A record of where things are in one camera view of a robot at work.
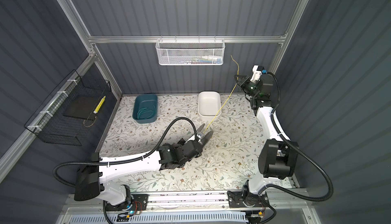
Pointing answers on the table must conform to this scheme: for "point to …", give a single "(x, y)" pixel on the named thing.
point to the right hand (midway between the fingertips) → (236, 76)
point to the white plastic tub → (209, 103)
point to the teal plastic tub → (143, 101)
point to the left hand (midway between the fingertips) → (191, 143)
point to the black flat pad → (82, 107)
